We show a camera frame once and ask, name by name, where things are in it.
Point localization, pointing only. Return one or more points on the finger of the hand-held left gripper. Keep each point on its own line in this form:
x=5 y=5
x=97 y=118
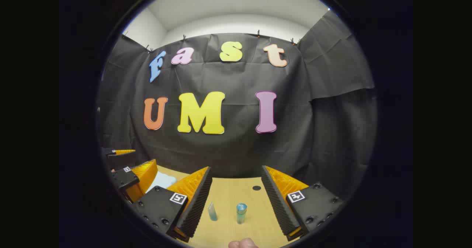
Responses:
x=125 y=179
x=121 y=160

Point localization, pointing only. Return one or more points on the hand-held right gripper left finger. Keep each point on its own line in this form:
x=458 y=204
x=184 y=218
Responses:
x=199 y=203

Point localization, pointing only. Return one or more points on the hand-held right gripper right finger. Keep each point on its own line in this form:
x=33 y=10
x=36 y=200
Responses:
x=278 y=203

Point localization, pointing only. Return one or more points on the clear bottle with blue cap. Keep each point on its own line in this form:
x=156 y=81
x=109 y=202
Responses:
x=241 y=214

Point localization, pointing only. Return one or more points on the black backdrop cloth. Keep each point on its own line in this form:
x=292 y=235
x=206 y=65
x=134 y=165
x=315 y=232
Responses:
x=236 y=148

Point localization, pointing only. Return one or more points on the light blue suitcase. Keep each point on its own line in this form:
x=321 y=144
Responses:
x=162 y=181

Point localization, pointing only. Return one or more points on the translucent tube with blue cap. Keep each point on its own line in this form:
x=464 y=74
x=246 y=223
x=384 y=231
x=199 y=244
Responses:
x=212 y=213

